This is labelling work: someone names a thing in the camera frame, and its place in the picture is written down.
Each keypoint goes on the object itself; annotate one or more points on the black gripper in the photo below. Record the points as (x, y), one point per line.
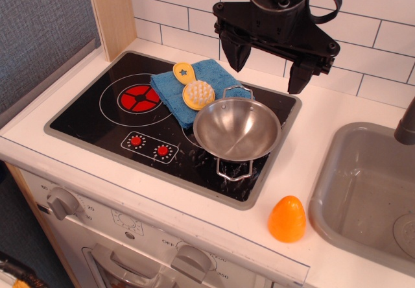
(290, 34)

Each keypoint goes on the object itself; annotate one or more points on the stainless steel bowl with handles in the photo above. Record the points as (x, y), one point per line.
(237, 128)

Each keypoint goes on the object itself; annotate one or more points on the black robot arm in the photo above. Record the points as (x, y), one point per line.
(286, 4)

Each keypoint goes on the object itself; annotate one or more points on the red right stove knob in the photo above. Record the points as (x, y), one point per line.
(162, 151)

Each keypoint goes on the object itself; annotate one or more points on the red stove knob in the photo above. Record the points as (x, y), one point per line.
(136, 141)
(162, 151)

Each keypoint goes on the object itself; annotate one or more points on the red left stove knob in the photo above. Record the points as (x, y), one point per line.
(136, 141)

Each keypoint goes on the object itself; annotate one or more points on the black toy stove top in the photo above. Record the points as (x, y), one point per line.
(121, 104)

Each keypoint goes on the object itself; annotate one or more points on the yellow scrub brush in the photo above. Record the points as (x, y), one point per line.
(196, 93)

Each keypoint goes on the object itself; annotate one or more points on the blue folded cloth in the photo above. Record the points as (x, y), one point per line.
(169, 89)

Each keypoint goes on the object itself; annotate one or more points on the grey faucet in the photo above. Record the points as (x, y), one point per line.
(405, 130)

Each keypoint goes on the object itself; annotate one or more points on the orange plastic cone toy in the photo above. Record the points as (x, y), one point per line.
(287, 221)

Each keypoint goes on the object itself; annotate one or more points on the grey plastic sink basin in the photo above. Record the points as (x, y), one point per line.
(363, 201)

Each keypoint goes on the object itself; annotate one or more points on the grey right oven knob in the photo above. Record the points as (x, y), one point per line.
(192, 262)

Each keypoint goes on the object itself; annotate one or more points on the grey oven knob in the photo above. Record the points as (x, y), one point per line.
(192, 262)
(62, 203)

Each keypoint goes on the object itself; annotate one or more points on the white toy oven front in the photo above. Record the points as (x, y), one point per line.
(95, 223)

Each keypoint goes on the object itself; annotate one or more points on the grey left oven knob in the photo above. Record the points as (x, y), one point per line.
(62, 203)

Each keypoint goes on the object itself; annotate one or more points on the orange object bottom left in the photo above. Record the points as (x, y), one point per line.
(19, 283)

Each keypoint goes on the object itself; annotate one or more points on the light wooden post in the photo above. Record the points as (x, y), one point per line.
(116, 25)

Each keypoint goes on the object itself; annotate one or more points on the grey oven door handle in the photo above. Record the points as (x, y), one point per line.
(125, 268)

